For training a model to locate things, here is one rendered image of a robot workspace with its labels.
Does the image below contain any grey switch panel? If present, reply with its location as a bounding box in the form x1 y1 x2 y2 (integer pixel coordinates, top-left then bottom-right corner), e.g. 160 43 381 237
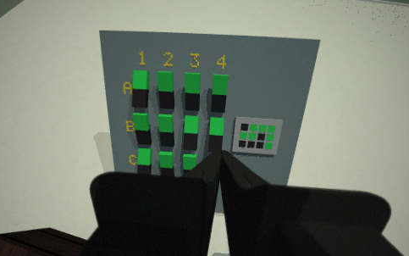
99 31 321 186

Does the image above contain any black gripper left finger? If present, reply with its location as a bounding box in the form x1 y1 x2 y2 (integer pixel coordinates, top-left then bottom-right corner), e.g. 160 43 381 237
90 150 222 256

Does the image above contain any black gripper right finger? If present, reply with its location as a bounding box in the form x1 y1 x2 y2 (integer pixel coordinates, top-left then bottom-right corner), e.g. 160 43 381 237
220 150 391 256

